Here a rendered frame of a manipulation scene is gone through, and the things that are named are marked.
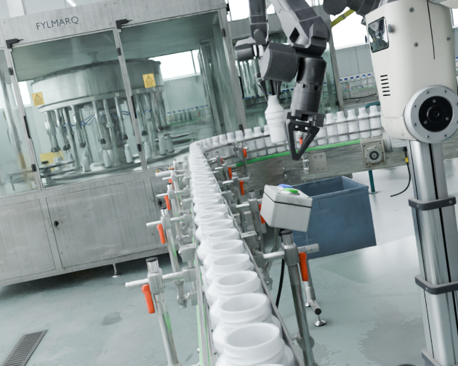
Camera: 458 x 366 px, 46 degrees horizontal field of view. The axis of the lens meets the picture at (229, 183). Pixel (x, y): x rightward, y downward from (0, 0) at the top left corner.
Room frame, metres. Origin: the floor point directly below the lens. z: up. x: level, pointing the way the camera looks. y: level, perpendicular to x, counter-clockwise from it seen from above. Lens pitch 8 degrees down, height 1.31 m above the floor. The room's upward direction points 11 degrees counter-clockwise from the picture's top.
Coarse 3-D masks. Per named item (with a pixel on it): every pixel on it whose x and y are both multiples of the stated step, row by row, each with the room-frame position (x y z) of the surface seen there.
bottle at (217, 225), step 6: (210, 222) 0.70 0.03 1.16; (216, 222) 0.70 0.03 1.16; (222, 222) 0.70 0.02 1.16; (228, 222) 0.70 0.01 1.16; (210, 228) 0.67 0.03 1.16; (216, 228) 0.67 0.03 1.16; (222, 228) 0.67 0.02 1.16; (228, 228) 0.67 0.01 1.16; (234, 228) 0.68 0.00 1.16; (246, 252) 0.68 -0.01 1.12; (204, 258) 0.69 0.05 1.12; (210, 258) 0.67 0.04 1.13; (204, 264) 0.68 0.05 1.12
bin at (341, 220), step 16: (304, 192) 2.17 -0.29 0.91; (320, 192) 2.17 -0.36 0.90; (336, 192) 1.86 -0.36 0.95; (352, 192) 1.87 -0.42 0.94; (368, 192) 1.87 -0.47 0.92; (320, 208) 1.86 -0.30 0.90; (336, 208) 1.86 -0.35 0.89; (352, 208) 1.87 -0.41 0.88; (368, 208) 1.87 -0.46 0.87; (320, 224) 1.86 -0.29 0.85; (336, 224) 1.86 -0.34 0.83; (352, 224) 1.87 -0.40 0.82; (368, 224) 1.87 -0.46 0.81; (304, 240) 1.86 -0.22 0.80; (320, 240) 1.86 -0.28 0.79; (336, 240) 1.86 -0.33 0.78; (352, 240) 1.87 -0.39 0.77; (368, 240) 1.87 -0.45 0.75; (320, 256) 1.86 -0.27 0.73
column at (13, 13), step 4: (8, 0) 9.72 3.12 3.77; (12, 0) 9.72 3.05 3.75; (16, 0) 9.73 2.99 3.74; (20, 0) 9.73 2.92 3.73; (8, 4) 9.72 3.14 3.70; (12, 4) 9.72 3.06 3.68; (16, 4) 9.73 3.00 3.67; (20, 4) 9.73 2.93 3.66; (24, 4) 9.95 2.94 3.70; (12, 8) 9.72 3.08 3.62; (16, 8) 9.73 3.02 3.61; (20, 8) 9.73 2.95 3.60; (24, 8) 9.95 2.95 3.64; (12, 12) 9.72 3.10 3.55; (16, 12) 9.72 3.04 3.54; (20, 12) 9.73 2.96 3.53; (24, 12) 9.95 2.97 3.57; (12, 16) 9.72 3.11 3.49; (16, 16) 9.72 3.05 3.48
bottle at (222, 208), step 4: (220, 204) 0.82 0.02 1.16; (224, 204) 0.81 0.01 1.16; (204, 208) 0.81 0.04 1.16; (208, 208) 0.82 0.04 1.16; (212, 208) 0.82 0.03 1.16; (216, 208) 0.82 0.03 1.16; (220, 208) 0.79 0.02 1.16; (224, 208) 0.80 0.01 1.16; (204, 212) 0.80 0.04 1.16; (208, 212) 0.79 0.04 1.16; (212, 212) 0.79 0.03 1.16; (224, 212) 0.79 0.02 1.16; (228, 216) 0.81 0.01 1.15
